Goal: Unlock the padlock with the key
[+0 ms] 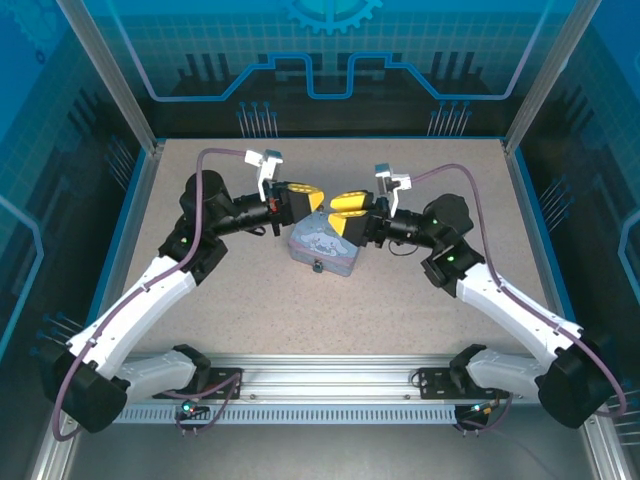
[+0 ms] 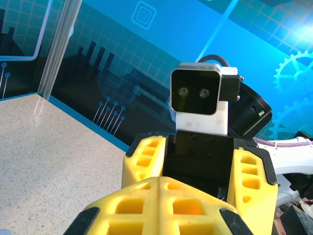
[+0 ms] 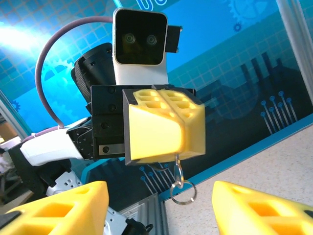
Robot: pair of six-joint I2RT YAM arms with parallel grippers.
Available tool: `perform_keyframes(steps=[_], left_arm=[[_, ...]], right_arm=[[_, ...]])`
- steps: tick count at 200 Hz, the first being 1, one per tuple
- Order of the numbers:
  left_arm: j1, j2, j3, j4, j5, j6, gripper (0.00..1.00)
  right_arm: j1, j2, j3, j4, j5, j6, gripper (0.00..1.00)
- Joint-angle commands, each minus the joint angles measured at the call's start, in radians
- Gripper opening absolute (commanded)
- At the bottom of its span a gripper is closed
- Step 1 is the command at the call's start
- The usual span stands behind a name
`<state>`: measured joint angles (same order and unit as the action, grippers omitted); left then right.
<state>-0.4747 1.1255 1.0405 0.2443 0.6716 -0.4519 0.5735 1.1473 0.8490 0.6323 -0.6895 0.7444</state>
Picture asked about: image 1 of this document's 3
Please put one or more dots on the lilac cartoon tin box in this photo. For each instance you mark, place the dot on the lilac cartoon tin box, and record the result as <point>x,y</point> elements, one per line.
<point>320,247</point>

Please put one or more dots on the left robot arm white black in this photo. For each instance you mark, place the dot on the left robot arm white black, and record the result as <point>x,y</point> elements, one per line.
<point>150,295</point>

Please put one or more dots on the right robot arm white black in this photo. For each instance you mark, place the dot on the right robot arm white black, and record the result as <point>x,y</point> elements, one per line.
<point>505,305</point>

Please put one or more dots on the small green-lit connector board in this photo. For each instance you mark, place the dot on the small green-lit connector board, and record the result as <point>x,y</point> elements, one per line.
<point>189,408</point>
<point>481,408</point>

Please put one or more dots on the aluminium side rail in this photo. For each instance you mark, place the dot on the aluminium side rail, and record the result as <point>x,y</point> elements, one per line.
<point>535,225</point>
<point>137,200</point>

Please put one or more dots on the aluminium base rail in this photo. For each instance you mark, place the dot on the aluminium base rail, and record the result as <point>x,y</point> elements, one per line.
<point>325,375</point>

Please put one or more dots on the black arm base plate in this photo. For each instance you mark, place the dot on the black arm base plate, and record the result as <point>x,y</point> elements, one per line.
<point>435,382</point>
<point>225,382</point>

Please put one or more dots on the aluminium frame post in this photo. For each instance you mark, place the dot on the aluminium frame post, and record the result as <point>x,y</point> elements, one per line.
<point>107,75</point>
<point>555,75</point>

